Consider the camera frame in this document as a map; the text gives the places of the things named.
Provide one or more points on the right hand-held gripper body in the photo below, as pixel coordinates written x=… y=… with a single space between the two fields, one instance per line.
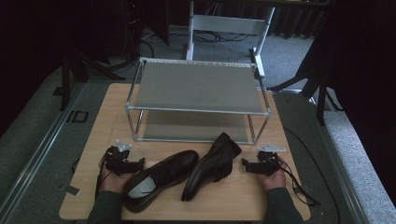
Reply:
x=268 y=160

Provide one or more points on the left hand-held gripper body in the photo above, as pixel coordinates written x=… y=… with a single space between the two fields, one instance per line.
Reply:
x=115 y=158

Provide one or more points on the black leather shoe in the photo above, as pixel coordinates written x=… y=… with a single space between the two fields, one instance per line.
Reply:
x=209 y=169
x=162 y=180

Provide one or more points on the metal shoe rack grey shelves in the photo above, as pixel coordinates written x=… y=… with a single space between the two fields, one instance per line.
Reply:
x=199 y=88

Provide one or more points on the person's right hand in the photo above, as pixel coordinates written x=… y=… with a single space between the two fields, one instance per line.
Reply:
x=275 y=182

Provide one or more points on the person's left hand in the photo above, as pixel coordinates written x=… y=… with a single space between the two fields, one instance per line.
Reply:
x=115 y=184

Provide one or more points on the grey tape piece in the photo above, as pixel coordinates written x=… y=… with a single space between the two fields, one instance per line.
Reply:
x=71 y=189

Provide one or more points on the black floor socket plate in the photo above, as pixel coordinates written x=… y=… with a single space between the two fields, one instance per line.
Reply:
x=79 y=116

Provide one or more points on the black tripod stand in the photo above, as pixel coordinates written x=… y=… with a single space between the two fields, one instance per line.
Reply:
x=66 y=81
x=320 y=99

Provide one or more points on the aluminium floor rail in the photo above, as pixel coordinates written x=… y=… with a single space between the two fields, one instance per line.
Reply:
x=345 y=180
x=37 y=149

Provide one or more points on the white metal desk frame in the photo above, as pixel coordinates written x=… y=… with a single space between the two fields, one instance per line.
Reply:
x=229 y=24

